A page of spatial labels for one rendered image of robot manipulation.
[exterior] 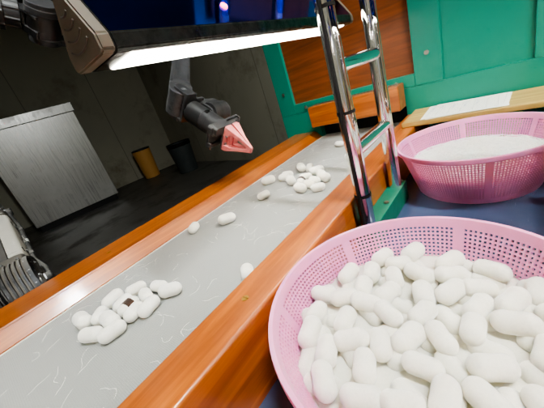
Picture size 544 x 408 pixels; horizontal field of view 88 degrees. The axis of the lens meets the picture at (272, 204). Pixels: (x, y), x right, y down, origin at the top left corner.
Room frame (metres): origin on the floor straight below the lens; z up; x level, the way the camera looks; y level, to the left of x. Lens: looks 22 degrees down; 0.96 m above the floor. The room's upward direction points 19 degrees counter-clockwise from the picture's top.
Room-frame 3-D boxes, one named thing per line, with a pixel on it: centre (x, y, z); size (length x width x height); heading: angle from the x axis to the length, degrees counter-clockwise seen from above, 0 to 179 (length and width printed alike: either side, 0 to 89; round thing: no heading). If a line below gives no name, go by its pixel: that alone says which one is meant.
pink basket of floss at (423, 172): (0.49, -0.40, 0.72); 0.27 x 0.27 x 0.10
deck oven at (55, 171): (5.16, 3.36, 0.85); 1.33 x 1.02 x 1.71; 125
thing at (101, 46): (0.57, -0.08, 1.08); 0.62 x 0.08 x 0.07; 135
